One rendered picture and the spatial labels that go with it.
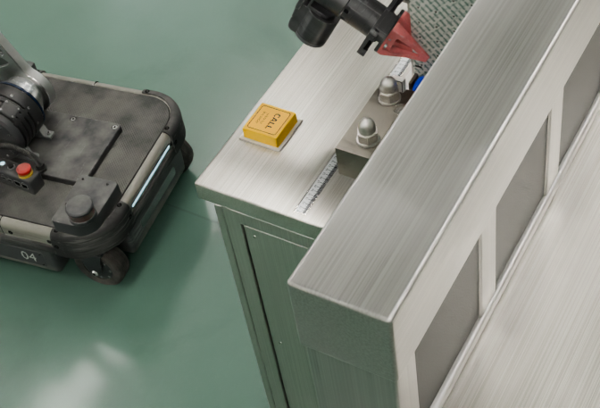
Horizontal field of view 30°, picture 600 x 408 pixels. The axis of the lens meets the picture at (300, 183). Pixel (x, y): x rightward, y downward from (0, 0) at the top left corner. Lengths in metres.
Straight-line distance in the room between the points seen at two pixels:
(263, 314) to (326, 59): 0.49
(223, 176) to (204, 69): 1.61
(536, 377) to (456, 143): 0.23
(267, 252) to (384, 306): 1.19
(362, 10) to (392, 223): 1.00
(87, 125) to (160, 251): 0.39
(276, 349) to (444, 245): 1.43
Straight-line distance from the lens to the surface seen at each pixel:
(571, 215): 1.08
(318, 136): 1.93
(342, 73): 2.04
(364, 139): 1.71
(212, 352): 2.78
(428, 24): 1.75
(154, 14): 3.74
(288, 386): 2.31
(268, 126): 1.93
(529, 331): 1.00
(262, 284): 2.04
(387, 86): 1.76
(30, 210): 2.89
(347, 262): 0.78
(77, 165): 2.92
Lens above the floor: 2.26
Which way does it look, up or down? 47 degrees down
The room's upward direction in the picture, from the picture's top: 11 degrees counter-clockwise
